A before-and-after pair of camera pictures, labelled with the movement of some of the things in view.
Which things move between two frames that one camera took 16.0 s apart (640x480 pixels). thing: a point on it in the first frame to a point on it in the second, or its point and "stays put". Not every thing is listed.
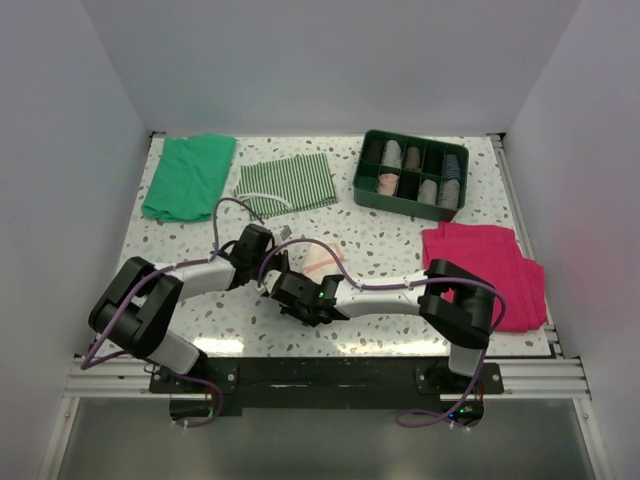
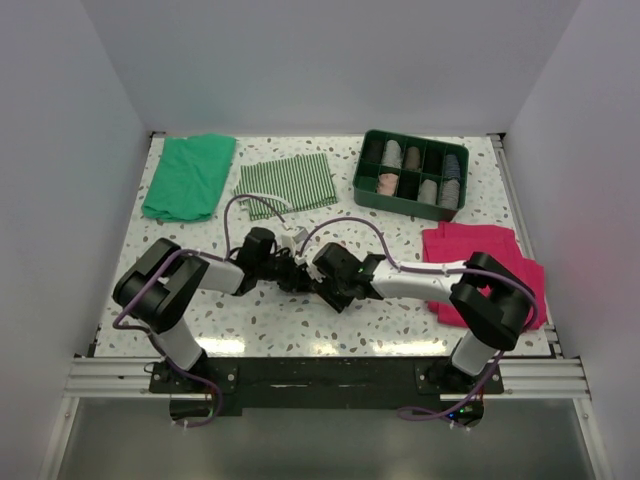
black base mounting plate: [328, 383] stays put
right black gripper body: [300, 314] to [333, 291]
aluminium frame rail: [125, 378] stays put
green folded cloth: [190, 176] stays put
